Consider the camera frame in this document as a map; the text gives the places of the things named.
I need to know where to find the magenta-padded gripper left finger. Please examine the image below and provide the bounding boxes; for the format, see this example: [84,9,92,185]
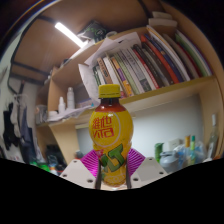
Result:
[59,148,102,190]

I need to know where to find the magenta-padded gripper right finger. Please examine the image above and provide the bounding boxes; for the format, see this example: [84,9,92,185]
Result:
[125,148,168,190]

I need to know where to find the yellow drink bottle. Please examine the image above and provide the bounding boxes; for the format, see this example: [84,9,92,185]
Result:
[88,83,134,188]

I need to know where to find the grey shaker bottle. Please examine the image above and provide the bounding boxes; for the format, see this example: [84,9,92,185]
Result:
[159,150,179,173]

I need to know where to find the black appliance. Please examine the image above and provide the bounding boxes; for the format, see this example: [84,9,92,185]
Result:
[45,144,64,167]

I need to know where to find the clear bottle with gold cap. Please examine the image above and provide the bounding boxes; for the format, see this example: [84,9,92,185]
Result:
[184,134,192,167]

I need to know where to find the blue plastic bag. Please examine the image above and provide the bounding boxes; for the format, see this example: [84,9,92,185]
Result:
[173,139,208,168]

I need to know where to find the hanging clothes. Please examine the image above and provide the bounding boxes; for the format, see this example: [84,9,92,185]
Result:
[0,93,38,164]

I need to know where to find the ceiling tube light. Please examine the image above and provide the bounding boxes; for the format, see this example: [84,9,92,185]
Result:
[54,21,85,49]

